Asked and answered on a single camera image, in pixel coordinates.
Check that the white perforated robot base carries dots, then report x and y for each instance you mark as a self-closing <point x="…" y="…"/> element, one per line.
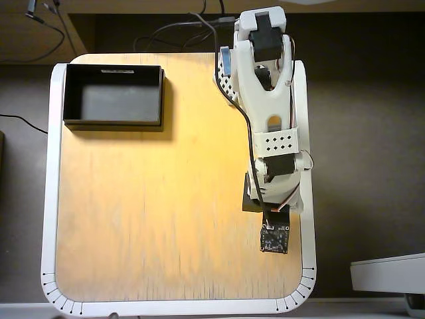
<point x="225" y="84"/>

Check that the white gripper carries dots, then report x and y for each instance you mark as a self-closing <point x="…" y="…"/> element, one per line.
<point x="250" y="199"/>

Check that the wooden desk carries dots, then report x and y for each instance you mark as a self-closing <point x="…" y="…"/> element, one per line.
<point x="13" y="40"/>

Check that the black camera circuit board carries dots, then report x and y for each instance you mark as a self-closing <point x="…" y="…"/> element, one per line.
<point x="275" y="234"/>

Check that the black rectangular bin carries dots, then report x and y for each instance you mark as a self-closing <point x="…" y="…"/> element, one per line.
<point x="113" y="103"/>

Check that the white device housing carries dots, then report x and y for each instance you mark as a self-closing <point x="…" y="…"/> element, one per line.
<point x="388" y="274"/>

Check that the white table rim frame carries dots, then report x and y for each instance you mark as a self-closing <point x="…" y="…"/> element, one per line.
<point x="50" y="199"/>

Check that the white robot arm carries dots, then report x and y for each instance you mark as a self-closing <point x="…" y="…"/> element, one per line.
<point x="262" y="99"/>

